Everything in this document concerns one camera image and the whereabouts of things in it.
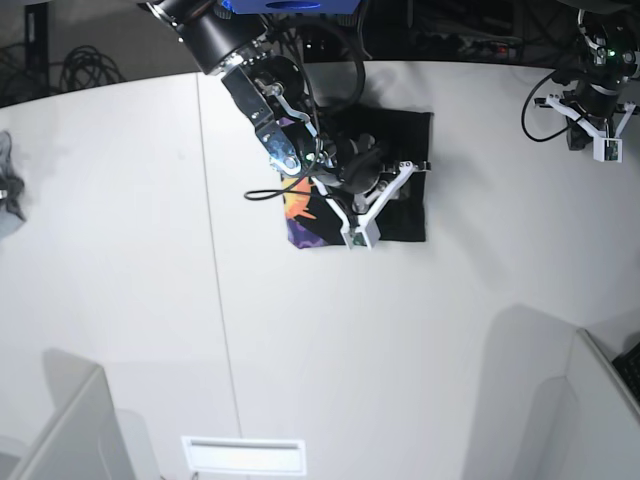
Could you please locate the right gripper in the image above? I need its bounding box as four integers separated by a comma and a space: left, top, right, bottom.
309, 134, 432, 235

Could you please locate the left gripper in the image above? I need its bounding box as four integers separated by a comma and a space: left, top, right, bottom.
533, 80, 638, 151

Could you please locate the black T-shirt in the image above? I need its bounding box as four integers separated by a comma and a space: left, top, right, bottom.
284, 105, 433, 249

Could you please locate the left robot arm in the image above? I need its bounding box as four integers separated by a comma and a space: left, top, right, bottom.
520, 1, 639, 163

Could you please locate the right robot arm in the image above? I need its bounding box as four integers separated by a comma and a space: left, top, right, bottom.
144, 1, 432, 249

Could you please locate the white power strip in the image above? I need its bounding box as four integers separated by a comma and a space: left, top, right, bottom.
415, 34, 522, 57

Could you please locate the black device with LED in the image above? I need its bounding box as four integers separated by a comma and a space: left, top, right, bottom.
303, 27, 332, 55

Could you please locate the black keyboard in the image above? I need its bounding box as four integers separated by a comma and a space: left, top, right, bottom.
613, 344, 640, 401

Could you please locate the blue box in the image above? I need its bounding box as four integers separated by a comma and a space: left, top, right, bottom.
221, 0, 360, 15

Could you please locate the white table partition right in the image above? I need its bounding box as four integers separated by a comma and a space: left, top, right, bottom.
528, 327, 640, 480

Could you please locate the white table partition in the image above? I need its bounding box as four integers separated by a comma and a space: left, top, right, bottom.
1, 364, 136, 479
528, 327, 640, 480

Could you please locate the white slotted tray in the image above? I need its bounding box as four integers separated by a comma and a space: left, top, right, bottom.
181, 436, 307, 477

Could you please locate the grey folded cloth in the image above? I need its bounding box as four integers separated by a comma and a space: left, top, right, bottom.
1, 130, 26, 239

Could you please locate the white table partition left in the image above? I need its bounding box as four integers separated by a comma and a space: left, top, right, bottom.
1, 364, 136, 479

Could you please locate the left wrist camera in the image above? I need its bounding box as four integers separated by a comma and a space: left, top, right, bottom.
593, 137, 623, 163

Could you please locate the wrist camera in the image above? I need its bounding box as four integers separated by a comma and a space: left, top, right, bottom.
593, 137, 623, 163
340, 221, 381, 250

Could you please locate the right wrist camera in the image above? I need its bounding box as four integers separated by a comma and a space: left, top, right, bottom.
340, 221, 381, 250

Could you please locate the black coiled cable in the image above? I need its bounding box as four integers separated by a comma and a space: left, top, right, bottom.
58, 45, 126, 91

